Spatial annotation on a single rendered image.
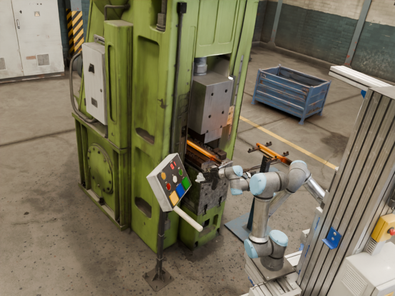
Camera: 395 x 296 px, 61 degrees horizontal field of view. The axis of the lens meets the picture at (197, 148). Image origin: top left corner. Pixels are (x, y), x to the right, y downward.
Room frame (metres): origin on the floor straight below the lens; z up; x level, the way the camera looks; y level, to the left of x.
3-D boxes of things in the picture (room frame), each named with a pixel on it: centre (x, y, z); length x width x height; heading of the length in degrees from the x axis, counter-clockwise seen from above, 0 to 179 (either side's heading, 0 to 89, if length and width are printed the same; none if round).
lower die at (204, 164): (2.56, 0.03, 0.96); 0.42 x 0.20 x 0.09; 46
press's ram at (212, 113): (2.59, 0.00, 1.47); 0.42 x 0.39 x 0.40; 46
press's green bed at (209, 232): (2.60, 0.00, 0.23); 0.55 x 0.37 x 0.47; 46
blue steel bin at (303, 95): (6.29, -1.67, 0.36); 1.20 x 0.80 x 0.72; 48
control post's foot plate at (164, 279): (1.95, 0.21, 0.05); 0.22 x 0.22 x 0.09; 46
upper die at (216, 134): (2.56, 0.03, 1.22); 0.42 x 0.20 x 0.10; 46
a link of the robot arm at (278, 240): (1.52, -0.55, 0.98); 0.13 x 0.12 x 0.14; 112
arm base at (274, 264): (1.52, -0.55, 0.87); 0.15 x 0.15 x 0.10
